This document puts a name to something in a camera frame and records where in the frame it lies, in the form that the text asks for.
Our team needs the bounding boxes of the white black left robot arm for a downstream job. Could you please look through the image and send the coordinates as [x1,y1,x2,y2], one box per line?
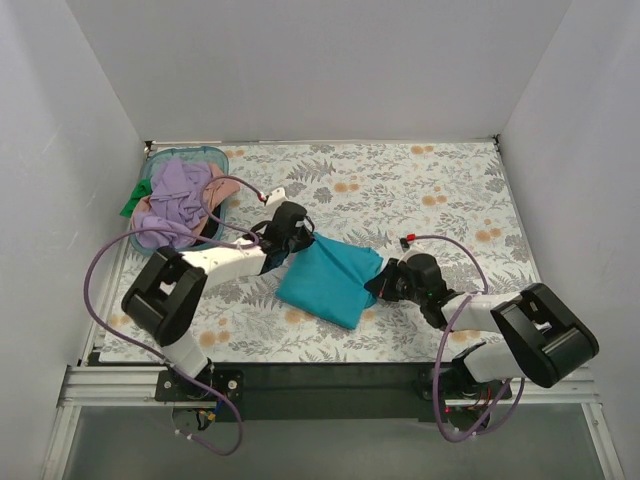
[121,201,314,400]

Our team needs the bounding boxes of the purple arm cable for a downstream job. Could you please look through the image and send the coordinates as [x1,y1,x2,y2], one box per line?
[407,233,526,444]
[83,174,269,457]

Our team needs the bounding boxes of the floral patterned table mat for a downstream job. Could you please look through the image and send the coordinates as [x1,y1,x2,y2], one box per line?
[99,142,561,364]

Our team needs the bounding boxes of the pink t-shirt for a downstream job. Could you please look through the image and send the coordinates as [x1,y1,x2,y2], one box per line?
[131,158,240,224]

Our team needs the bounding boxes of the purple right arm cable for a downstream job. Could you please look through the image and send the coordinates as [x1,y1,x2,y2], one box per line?
[407,233,526,444]

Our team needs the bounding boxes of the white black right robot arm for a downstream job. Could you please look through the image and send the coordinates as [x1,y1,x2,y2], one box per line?
[365,253,600,398]

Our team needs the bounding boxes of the teal t-shirt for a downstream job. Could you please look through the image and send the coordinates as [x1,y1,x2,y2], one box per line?
[275,234,383,330]

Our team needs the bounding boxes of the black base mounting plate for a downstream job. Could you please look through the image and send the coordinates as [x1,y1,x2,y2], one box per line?
[154,362,502,422]

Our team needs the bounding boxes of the green t-shirt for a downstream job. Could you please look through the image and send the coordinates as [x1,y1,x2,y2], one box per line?
[119,178,152,218]

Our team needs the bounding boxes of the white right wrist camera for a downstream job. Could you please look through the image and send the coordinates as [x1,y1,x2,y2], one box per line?
[400,234,423,261]

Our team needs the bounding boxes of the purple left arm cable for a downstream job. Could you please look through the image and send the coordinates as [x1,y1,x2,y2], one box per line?
[83,174,269,457]

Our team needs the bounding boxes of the clear teal plastic basket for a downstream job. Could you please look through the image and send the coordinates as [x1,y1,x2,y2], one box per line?
[139,146,229,240]

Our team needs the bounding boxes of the lavender t-shirt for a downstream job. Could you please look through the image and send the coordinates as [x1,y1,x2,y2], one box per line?
[132,156,213,250]

